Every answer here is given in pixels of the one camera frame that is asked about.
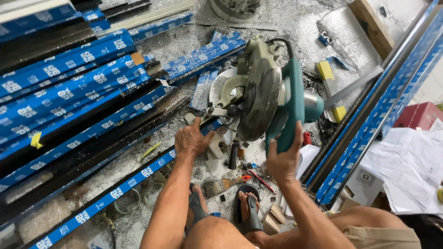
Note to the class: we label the yellow tape tag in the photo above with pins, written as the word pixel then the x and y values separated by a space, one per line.
pixel 36 140

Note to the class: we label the black sandal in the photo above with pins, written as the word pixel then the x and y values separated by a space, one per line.
pixel 254 211
pixel 197 207

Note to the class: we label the heap of blue-filmed metal bars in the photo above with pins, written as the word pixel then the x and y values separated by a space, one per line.
pixel 76 79

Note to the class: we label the person's right hand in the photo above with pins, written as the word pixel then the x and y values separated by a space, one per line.
pixel 283 166

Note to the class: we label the wooden plank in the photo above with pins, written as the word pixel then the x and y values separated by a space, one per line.
pixel 372 27

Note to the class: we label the white cardboard box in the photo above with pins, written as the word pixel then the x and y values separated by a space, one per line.
pixel 363 185

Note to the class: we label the person's left hand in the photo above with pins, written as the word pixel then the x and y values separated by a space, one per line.
pixel 189 140

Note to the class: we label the grey metal strip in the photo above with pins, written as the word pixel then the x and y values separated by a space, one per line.
pixel 356 86

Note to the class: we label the small wooden blocks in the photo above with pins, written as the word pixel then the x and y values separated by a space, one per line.
pixel 275 219

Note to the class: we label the teal mitre saw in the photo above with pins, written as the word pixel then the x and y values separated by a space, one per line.
pixel 266 96

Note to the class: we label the short blue-filmed offcut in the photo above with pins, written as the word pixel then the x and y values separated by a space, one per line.
pixel 338 63

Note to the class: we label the yellow-ended metal bar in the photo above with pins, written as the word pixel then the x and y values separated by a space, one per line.
pixel 331 86

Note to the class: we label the black left sandal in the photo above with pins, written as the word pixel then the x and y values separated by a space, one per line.
pixel 197 207

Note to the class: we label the grey round machine base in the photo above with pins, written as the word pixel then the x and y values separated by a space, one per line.
pixel 235 8

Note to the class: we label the single blue-filmed aluminium profile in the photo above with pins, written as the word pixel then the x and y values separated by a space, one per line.
pixel 114 192

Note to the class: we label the beige shorts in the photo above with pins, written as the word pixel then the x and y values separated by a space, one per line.
pixel 384 238

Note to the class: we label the red box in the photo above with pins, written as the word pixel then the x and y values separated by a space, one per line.
pixel 417 116

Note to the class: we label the long blue-filmed window frame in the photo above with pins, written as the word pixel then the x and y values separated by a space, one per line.
pixel 377 107

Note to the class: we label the pile of white papers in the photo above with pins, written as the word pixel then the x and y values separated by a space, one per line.
pixel 408 166

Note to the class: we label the red plastic plug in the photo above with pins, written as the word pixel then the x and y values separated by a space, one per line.
pixel 307 138

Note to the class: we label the black right sandal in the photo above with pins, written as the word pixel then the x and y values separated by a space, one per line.
pixel 254 211

